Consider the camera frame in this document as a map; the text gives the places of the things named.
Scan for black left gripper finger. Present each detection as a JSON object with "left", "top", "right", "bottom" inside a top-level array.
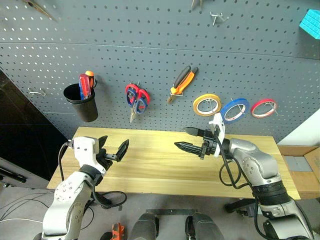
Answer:
[
  {"left": 97, "top": 135, "right": 109, "bottom": 151},
  {"left": 116, "top": 138, "right": 130, "bottom": 163}
]

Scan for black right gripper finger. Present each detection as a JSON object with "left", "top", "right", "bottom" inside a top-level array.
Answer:
[
  {"left": 182, "top": 126, "right": 205, "bottom": 138},
  {"left": 173, "top": 141, "right": 204, "bottom": 155}
]

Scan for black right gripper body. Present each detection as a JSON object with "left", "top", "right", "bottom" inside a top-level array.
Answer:
[{"left": 199, "top": 129, "right": 221, "bottom": 160}]

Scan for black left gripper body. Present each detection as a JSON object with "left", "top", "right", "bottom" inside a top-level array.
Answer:
[{"left": 95, "top": 148, "right": 120, "bottom": 171}]

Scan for blue tape roll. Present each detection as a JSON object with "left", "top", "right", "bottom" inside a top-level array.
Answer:
[{"left": 220, "top": 97, "right": 251, "bottom": 125}]

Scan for blue handled scissors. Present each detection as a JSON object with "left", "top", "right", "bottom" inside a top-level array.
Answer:
[{"left": 125, "top": 88, "right": 149, "bottom": 125}]

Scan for orange and black pliers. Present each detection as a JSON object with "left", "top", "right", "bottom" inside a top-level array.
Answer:
[{"left": 166, "top": 65, "right": 200, "bottom": 104}]

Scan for red handled screwdriver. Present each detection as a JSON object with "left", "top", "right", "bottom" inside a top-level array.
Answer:
[{"left": 78, "top": 73, "right": 91, "bottom": 101}]

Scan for black cylindrical tool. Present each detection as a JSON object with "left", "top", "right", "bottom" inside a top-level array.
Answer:
[{"left": 0, "top": 167, "right": 28, "bottom": 184}]

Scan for yellow tape roll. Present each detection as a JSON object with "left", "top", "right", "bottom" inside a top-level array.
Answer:
[{"left": 192, "top": 93, "right": 223, "bottom": 118}]

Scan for metal peg hook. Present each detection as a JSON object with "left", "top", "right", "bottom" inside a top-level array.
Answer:
[
  {"left": 232, "top": 103, "right": 248, "bottom": 118},
  {"left": 204, "top": 98, "right": 219, "bottom": 113},
  {"left": 264, "top": 100, "right": 280, "bottom": 116}
]

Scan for black cup holder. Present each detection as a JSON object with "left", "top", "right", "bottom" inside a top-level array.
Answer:
[{"left": 62, "top": 83, "right": 99, "bottom": 123}]

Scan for red tape roll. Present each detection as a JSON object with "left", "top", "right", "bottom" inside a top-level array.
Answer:
[{"left": 250, "top": 98, "right": 278, "bottom": 119}]

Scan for black flat bar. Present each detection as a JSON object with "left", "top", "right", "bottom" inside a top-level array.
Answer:
[{"left": 145, "top": 208, "right": 199, "bottom": 217}]

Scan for black table foot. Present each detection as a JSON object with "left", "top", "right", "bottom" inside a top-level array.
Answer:
[{"left": 224, "top": 197, "right": 256, "bottom": 218}]

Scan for orange and black screwdriver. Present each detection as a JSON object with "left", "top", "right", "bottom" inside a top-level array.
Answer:
[{"left": 84, "top": 70, "right": 97, "bottom": 89}]

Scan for red and black device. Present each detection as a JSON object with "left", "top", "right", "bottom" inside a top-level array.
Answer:
[{"left": 110, "top": 222, "right": 125, "bottom": 240}]

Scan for black cabinet panel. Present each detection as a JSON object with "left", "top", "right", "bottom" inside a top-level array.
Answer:
[{"left": 0, "top": 69, "right": 76, "bottom": 183}]

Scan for dark rounded shape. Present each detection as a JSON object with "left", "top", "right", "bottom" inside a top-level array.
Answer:
[
  {"left": 185, "top": 212, "right": 225, "bottom": 240},
  {"left": 130, "top": 212, "right": 160, "bottom": 240}
]

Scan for grey metal pegboard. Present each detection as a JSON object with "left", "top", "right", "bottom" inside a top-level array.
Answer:
[{"left": 0, "top": 0, "right": 320, "bottom": 145}]

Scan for brown cardboard box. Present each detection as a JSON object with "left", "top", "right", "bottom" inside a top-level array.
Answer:
[{"left": 277, "top": 144, "right": 320, "bottom": 200}]

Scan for double prong metal hook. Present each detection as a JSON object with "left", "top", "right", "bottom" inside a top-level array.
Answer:
[{"left": 209, "top": 10, "right": 230, "bottom": 27}]

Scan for hanging grey pliers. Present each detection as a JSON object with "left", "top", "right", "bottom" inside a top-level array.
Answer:
[{"left": 190, "top": 0, "right": 204, "bottom": 11}]

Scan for cyan foam block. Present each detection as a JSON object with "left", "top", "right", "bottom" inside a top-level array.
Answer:
[{"left": 298, "top": 8, "right": 320, "bottom": 40}]

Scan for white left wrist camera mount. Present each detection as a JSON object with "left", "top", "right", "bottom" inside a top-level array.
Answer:
[{"left": 71, "top": 135, "right": 108, "bottom": 174}]

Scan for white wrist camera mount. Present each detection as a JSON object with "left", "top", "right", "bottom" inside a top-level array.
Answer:
[
  {"left": 71, "top": 135, "right": 108, "bottom": 174},
  {"left": 208, "top": 112, "right": 226, "bottom": 159}
]

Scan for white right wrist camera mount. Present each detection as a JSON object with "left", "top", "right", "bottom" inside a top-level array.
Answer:
[{"left": 208, "top": 112, "right": 226, "bottom": 159}]

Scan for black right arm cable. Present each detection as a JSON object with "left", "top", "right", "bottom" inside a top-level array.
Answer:
[{"left": 219, "top": 138, "right": 251, "bottom": 189}]

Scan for red handled scissors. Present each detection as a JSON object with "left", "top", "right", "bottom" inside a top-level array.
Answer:
[{"left": 124, "top": 83, "right": 151, "bottom": 109}]

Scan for wide wire hook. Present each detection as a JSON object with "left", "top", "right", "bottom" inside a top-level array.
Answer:
[{"left": 28, "top": 87, "right": 47, "bottom": 97}]

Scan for thin black floor cable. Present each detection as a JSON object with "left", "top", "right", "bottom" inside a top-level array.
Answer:
[{"left": 0, "top": 191, "right": 56, "bottom": 221}]

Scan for white floor cable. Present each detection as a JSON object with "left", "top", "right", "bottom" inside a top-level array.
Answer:
[{"left": 0, "top": 218, "right": 45, "bottom": 225}]

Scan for orange handled needle-nose pliers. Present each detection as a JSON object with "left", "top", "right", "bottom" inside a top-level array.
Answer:
[{"left": 23, "top": 0, "right": 59, "bottom": 23}]

